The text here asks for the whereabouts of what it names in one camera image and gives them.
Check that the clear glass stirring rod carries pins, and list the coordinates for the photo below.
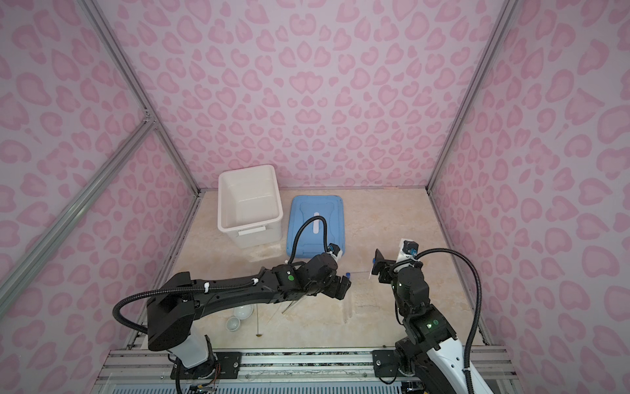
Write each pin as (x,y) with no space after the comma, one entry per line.
(273,315)

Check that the metal tweezers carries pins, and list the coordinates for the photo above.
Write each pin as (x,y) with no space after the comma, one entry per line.
(290,306)

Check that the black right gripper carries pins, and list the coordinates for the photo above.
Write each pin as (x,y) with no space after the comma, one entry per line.
(380,263)

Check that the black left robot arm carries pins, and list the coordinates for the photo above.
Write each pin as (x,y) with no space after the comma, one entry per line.
(171,312)

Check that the large white ceramic dish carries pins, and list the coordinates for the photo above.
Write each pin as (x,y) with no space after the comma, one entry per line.
(243,312)

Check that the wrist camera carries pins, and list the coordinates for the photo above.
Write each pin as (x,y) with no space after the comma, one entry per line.
(334,251)
(408,250)

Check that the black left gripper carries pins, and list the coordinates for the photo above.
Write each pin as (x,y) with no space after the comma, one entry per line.
(335,290)

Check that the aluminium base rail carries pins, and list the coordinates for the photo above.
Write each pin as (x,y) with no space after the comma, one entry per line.
(315,370)

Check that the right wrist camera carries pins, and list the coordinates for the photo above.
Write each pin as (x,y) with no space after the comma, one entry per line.
(408,250)

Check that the blue plastic bin lid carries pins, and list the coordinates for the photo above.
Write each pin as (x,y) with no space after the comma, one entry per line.
(304,207)

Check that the small white ceramic dish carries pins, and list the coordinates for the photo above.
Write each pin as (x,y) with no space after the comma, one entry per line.
(233,324)

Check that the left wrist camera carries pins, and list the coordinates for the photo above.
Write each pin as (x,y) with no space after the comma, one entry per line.
(334,251)

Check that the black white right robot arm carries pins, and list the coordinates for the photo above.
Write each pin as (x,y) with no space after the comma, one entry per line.
(431,350)

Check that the white plastic storage bin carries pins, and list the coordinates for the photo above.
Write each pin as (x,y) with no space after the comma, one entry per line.
(250,206)

